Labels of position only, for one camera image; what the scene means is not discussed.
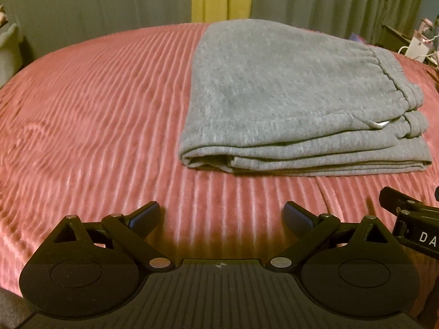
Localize white charger box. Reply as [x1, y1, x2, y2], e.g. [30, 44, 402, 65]
[398, 38, 431, 59]

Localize pink small stand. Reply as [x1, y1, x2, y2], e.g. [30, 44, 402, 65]
[413, 17, 435, 40]

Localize pale cushion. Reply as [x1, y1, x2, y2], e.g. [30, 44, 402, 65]
[0, 23, 24, 88]

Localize grey curtain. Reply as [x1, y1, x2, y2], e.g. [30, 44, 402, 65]
[0, 0, 193, 63]
[252, 0, 426, 47]

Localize grey pants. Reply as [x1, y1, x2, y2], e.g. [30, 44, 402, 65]
[178, 19, 433, 178]

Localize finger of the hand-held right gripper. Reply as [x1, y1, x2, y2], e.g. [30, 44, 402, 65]
[379, 186, 439, 220]

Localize dark nightstand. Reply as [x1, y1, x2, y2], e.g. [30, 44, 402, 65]
[382, 24, 439, 66]

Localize pink ribbed blanket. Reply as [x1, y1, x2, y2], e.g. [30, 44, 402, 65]
[0, 23, 439, 316]

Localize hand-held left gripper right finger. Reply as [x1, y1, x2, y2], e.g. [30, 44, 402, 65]
[269, 201, 390, 270]

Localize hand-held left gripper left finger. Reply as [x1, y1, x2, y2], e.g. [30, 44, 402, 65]
[51, 201, 174, 271]

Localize white cable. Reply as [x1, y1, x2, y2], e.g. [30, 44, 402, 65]
[424, 35, 439, 59]

